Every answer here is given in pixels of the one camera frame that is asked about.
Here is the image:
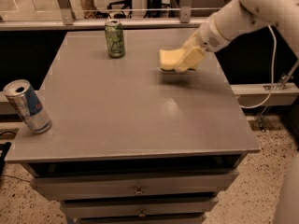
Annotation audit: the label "blue silver energy drink can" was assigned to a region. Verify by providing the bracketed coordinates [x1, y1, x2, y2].
[3, 79, 52, 133]

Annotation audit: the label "yellow sponge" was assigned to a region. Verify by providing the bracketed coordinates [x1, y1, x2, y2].
[160, 49, 182, 71]

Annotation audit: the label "middle grey drawer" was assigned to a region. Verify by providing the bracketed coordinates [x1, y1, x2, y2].
[61, 196, 218, 218]

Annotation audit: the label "grey drawer cabinet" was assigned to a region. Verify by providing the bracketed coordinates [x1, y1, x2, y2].
[7, 29, 259, 224]

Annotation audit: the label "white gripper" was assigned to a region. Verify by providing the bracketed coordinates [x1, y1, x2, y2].
[174, 12, 231, 73]

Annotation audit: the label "green soda can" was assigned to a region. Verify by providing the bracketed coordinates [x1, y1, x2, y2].
[105, 20, 125, 58]

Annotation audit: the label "metal window rail frame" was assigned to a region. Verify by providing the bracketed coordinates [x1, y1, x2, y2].
[0, 0, 209, 31]

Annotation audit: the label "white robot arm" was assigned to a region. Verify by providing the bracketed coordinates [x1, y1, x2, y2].
[174, 0, 299, 72]

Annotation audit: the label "grey drawer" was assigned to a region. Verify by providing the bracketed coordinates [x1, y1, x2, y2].
[30, 169, 239, 201]
[61, 196, 218, 218]

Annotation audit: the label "person legs in background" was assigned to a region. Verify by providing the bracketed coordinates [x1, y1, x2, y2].
[80, 0, 109, 19]

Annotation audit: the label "top grey drawer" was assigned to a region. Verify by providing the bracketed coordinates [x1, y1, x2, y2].
[30, 169, 239, 201]

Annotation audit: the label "black cable on floor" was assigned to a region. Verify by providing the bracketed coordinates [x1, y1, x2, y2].
[0, 131, 31, 183]

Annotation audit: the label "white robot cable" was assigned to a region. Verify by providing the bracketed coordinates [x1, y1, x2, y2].
[238, 24, 278, 110]

